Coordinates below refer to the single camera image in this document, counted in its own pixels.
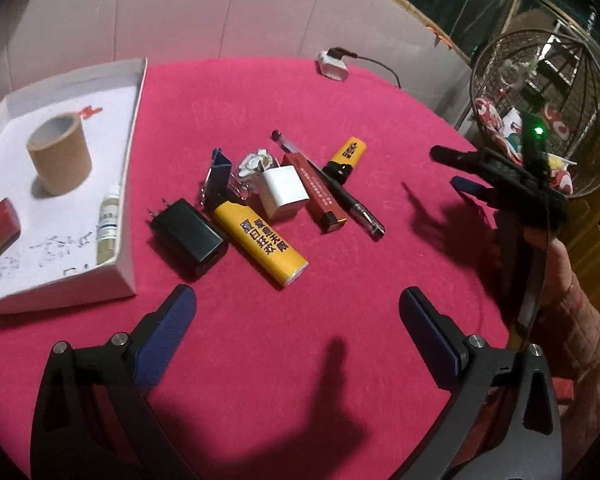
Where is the white power strip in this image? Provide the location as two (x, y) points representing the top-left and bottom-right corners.
(316, 50), (350, 81)

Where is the dark red slim lighter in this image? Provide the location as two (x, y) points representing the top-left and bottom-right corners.
(281, 154), (350, 234)

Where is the white cardboard box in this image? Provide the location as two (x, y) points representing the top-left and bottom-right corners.
(0, 57), (148, 317)

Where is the person's right forearm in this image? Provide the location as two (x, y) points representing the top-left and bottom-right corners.
(532, 270), (600, 413)

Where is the large yellow lighter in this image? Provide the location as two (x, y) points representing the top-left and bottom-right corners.
(212, 199), (309, 288)

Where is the red white printed bag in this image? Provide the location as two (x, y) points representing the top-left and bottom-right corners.
(472, 97), (577, 196)

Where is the silver keychain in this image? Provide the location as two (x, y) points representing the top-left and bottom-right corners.
(234, 149), (279, 201)

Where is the black pen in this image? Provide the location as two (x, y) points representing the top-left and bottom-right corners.
(271, 130), (386, 239)

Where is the blue binder clip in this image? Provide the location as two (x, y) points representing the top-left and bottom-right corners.
(198, 147), (232, 209)

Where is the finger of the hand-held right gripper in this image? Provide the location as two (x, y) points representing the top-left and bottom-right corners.
(451, 175), (497, 202)
(429, 144), (487, 173)

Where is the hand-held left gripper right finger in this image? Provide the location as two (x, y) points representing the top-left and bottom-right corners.
(399, 286), (564, 480)

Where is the brown cardboard tape roll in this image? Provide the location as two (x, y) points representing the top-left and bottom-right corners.
(26, 112), (93, 197)

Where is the black wall charger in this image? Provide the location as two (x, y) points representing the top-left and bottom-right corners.
(146, 198), (229, 282)

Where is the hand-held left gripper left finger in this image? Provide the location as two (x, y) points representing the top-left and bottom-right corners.
(30, 284), (198, 480)

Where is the person's right hand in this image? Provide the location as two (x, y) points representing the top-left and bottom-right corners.
(522, 227), (577, 311)

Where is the small clear liquid bottle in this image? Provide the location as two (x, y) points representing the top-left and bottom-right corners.
(96, 185), (124, 266)

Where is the round wire basket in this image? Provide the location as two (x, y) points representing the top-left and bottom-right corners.
(469, 29), (600, 201)

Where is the white wall charger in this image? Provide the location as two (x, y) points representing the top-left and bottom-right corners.
(256, 166), (311, 222)

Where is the black power cable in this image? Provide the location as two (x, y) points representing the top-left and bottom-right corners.
(325, 47), (402, 88)

